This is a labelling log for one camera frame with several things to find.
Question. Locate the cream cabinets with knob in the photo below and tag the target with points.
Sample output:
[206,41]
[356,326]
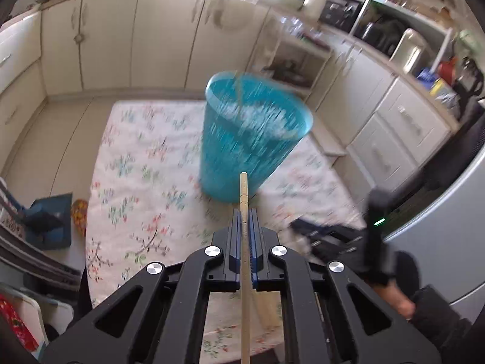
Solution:
[15,83]

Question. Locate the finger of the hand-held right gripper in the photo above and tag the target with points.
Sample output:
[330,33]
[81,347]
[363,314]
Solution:
[329,230]
[341,252]

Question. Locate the wooden bench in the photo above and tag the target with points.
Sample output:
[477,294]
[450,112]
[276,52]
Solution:
[333,151]

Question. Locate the person's right hand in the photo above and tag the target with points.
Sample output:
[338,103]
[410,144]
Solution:
[398,301]

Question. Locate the white shelf rack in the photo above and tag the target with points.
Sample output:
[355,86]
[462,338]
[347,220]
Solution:
[291,57]

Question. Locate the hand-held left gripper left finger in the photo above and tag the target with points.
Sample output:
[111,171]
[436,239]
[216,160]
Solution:
[237,235]

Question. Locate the grey refrigerator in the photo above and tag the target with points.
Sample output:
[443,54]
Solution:
[447,235]

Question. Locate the white drawer cabinet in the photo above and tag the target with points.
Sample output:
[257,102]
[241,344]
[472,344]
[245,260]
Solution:
[390,129]

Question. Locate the person's right forearm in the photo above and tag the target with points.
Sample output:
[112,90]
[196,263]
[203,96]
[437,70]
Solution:
[435,318]

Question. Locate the floral tablecloth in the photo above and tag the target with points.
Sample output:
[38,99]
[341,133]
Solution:
[151,197]

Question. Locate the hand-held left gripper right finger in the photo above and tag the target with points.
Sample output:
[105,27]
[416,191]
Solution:
[254,235]

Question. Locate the black microwave oven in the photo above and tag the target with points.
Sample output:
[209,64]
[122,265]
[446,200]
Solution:
[339,13]

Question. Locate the blue dustpan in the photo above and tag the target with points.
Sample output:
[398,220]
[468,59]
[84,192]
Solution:
[57,227]

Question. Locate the teal perforated plastic basket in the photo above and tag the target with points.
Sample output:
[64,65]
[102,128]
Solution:
[227,159]

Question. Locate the cream double-door kitchen cabinets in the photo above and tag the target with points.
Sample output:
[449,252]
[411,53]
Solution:
[151,38]

